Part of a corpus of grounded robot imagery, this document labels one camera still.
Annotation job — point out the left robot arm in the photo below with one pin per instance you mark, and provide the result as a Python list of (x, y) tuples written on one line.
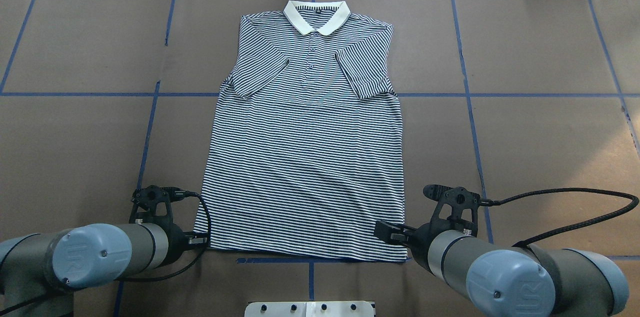
[(40, 272)]

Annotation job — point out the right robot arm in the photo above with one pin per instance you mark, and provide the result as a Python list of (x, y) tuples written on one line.
[(515, 282)]

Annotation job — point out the white pedestal column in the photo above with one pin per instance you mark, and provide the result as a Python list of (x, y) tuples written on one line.
[(335, 308)]

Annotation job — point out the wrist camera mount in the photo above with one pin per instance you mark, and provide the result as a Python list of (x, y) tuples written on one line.
[(153, 204), (456, 209)]

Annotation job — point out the striped polo shirt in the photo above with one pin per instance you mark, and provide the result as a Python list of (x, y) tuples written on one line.
[(305, 151)]

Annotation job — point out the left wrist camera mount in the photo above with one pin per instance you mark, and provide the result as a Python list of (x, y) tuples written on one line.
[(153, 204)]

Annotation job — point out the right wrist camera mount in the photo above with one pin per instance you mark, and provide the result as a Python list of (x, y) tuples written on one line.
[(456, 209)]

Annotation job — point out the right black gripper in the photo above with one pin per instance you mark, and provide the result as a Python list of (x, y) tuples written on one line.
[(417, 238)]

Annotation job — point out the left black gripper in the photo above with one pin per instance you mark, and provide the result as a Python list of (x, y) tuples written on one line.
[(175, 246)]

